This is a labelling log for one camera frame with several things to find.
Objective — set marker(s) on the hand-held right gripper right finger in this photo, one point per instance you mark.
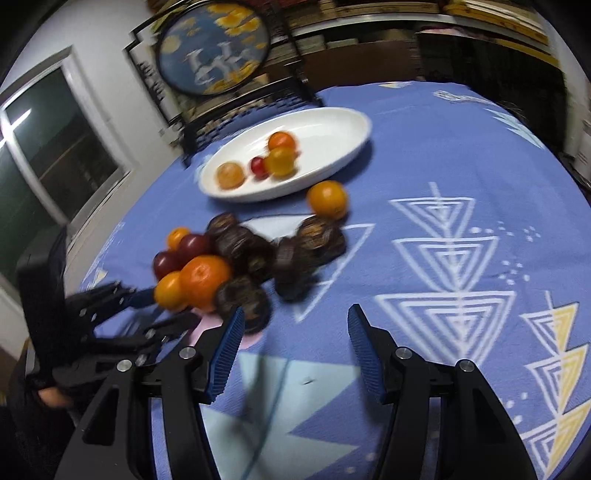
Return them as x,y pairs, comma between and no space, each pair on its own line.
364,350

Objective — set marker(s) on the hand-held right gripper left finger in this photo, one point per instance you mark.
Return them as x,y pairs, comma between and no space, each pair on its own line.
226,355

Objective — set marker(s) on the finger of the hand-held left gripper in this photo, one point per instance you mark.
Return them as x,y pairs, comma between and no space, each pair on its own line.
161,330
138,297

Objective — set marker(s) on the yellow-orange kumquat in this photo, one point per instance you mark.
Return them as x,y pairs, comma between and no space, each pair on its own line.
280,164
169,291

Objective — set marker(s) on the red cherry tomato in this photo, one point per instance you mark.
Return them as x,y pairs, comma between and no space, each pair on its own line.
164,264
195,246
257,167

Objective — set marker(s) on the dark brown water chestnut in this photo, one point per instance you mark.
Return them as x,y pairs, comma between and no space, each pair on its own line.
242,300
319,237
236,247
222,225
288,270
261,263

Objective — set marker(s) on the deep orange tangerine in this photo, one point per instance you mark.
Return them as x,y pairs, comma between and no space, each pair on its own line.
205,281

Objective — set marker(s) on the small orange kumquat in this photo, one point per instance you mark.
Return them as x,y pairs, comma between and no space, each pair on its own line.
177,237

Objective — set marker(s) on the large round orange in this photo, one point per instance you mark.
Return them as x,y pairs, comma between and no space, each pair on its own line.
328,199

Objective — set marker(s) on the white oval plate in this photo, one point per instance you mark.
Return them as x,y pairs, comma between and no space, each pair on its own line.
323,134

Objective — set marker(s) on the person's left hand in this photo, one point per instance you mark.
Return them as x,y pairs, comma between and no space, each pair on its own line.
51,398

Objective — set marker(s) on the blue patterned tablecloth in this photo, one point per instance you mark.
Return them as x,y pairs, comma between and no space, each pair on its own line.
438,152

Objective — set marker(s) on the black chair back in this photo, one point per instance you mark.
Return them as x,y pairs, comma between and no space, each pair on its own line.
489,78

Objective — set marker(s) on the wooden shelf with boxes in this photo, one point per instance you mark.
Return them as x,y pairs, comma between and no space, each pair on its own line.
392,18

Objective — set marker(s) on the window with white frame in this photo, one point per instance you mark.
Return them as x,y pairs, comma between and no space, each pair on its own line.
55,152

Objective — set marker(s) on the round painted screen black frame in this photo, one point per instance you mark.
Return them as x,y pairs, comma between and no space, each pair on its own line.
207,46

